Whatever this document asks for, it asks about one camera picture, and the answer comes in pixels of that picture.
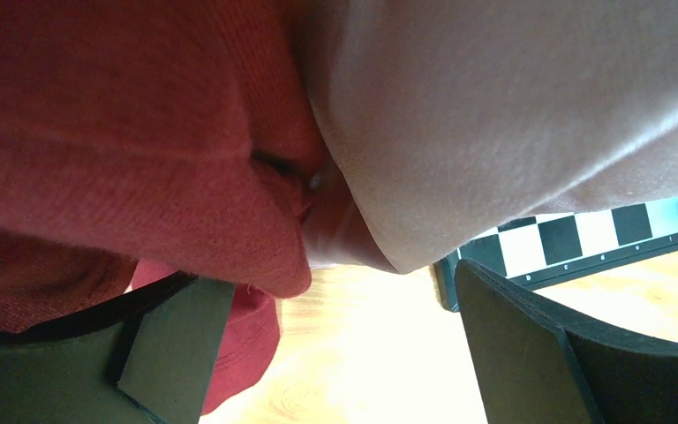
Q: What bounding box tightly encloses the red hanging garment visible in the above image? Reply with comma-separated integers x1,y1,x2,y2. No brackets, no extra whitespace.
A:
0,1,326,414

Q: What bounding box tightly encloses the pink hanging garment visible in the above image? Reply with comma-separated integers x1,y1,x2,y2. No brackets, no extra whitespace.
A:
298,1,678,274

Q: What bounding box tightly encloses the black white chessboard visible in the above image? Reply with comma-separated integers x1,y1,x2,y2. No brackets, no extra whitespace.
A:
433,197,678,312

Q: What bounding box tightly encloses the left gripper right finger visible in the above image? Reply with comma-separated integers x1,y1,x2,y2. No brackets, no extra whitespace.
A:
455,260,678,423

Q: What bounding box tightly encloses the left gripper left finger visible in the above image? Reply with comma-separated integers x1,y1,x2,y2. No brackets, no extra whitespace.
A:
0,275,235,423

